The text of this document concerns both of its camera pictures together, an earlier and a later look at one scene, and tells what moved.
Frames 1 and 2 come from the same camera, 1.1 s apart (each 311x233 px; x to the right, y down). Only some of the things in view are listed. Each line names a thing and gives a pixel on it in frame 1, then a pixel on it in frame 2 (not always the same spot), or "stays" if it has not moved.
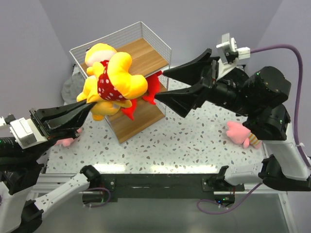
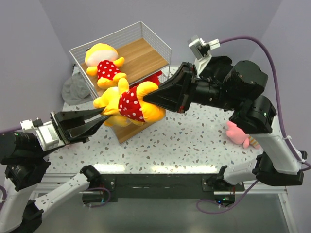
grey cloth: [72, 88] stays
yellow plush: [132, 86] to [126, 106]
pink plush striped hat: [238, 133] stays
